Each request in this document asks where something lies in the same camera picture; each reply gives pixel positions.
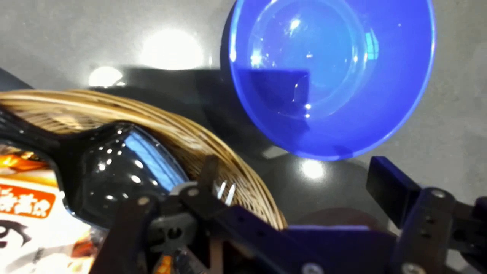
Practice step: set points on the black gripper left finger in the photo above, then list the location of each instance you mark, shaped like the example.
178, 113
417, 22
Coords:
203, 238

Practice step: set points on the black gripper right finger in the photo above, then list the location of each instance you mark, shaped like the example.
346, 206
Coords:
426, 223

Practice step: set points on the black spoon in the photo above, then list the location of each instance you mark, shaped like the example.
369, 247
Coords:
122, 170

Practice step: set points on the yellow wicker basket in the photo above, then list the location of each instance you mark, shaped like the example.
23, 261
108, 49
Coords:
203, 147

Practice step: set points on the blue plastic bowl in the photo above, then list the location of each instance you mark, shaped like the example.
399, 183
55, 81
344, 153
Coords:
335, 77

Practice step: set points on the snack packet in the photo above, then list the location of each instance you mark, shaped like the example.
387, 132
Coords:
35, 223

